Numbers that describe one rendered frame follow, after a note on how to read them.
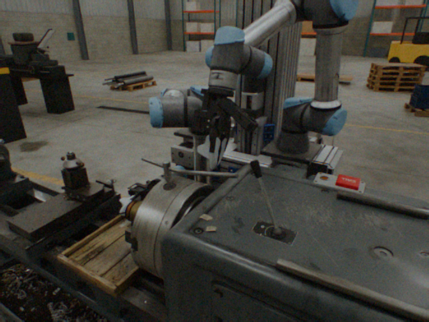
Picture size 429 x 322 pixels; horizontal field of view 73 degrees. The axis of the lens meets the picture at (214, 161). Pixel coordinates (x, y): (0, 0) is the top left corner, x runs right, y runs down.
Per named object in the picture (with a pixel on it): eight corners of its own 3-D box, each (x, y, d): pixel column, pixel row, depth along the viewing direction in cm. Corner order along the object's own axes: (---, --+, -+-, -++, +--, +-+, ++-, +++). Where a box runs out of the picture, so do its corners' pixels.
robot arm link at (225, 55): (254, 34, 74) (231, 22, 69) (246, 76, 76) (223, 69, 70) (232, 36, 80) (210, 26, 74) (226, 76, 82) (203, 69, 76)
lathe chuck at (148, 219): (214, 235, 110) (210, 164, 95) (163, 302, 87) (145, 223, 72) (195, 228, 115) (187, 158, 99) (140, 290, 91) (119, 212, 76)
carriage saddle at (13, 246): (123, 203, 144) (122, 193, 142) (30, 262, 108) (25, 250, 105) (84, 188, 158) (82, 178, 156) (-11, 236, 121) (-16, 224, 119)
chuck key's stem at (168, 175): (165, 194, 87) (160, 161, 81) (170, 191, 88) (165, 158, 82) (171, 197, 85) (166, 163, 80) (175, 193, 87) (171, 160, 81)
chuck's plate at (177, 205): (223, 238, 109) (219, 167, 93) (172, 307, 86) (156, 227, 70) (214, 235, 110) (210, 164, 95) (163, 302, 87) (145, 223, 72)
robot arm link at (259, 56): (250, 52, 90) (225, 41, 82) (278, 54, 82) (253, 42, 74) (243, 77, 91) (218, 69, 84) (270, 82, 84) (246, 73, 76)
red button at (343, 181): (359, 184, 84) (361, 177, 83) (357, 193, 79) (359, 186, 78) (338, 179, 87) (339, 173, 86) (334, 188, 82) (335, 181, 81)
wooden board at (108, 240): (182, 236, 122) (181, 228, 120) (116, 298, 93) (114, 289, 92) (129, 214, 135) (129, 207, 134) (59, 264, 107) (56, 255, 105)
